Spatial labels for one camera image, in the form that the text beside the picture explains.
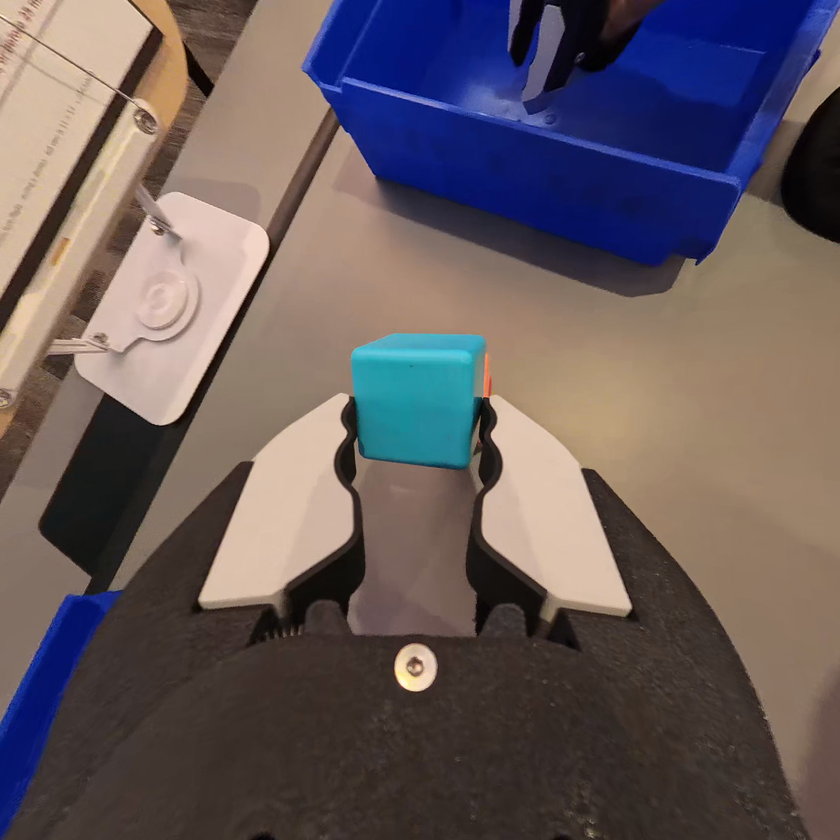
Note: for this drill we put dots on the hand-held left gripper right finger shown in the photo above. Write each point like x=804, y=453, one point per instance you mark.
x=554, y=525

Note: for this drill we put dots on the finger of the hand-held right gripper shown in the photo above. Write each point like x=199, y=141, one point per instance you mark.
x=607, y=29
x=549, y=53

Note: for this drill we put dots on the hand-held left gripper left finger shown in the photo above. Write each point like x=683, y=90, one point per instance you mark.
x=278, y=525

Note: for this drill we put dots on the blue plastic bin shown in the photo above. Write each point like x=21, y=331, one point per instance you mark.
x=551, y=171
x=40, y=696

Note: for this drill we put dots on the orange magnetic cube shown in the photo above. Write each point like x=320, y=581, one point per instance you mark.
x=486, y=374

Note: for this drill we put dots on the teal magnetic cube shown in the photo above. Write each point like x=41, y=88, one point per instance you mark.
x=414, y=400

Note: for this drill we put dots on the white sign stand base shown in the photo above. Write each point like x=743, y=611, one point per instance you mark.
x=197, y=315

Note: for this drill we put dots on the black textured mat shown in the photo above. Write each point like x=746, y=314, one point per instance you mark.
x=817, y=171

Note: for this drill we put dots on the wooden instruction sign board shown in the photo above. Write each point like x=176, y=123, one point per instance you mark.
x=53, y=118

